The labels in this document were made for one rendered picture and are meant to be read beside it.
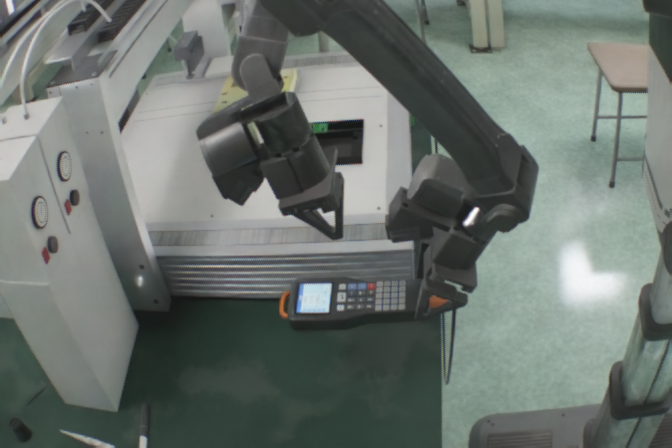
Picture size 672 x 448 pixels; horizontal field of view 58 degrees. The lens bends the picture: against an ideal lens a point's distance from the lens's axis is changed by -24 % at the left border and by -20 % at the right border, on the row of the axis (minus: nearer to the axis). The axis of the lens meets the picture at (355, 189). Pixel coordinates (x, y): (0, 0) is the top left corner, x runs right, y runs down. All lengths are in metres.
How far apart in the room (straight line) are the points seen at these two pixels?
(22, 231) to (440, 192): 0.54
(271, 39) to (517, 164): 0.31
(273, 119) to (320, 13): 0.24
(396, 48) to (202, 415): 0.65
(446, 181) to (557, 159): 2.05
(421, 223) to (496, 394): 1.16
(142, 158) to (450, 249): 0.78
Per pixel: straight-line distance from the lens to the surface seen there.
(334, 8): 0.65
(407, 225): 0.92
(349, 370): 1.13
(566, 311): 2.26
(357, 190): 1.29
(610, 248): 2.50
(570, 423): 1.65
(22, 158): 0.90
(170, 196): 1.37
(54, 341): 1.06
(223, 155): 0.87
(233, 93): 1.58
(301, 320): 1.01
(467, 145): 0.78
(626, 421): 1.23
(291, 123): 0.86
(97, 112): 1.07
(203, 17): 1.79
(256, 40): 0.84
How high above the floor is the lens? 1.60
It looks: 35 degrees down
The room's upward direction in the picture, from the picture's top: 7 degrees counter-clockwise
